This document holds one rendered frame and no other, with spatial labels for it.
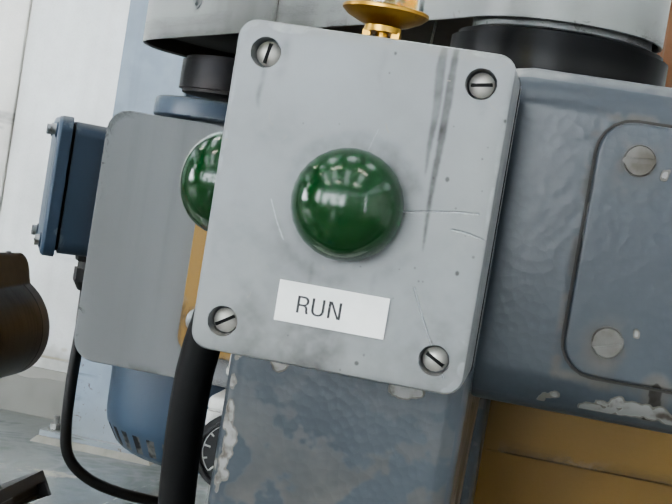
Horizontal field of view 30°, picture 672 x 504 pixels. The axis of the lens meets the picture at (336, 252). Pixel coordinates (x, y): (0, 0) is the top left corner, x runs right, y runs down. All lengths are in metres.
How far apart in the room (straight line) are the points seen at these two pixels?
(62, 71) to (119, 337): 5.24
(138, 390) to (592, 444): 0.34
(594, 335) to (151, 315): 0.47
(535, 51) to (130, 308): 0.40
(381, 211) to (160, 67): 5.08
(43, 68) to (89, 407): 1.63
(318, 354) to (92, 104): 5.64
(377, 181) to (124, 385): 0.56
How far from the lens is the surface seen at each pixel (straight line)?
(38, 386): 6.05
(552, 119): 0.38
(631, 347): 0.38
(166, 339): 0.80
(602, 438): 0.63
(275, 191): 0.34
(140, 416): 0.85
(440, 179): 0.33
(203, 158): 0.35
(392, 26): 0.42
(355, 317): 0.33
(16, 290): 0.69
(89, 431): 5.54
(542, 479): 0.68
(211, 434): 0.60
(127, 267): 0.81
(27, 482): 0.65
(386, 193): 0.32
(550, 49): 0.49
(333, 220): 0.32
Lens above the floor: 1.29
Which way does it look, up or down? 3 degrees down
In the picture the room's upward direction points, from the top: 9 degrees clockwise
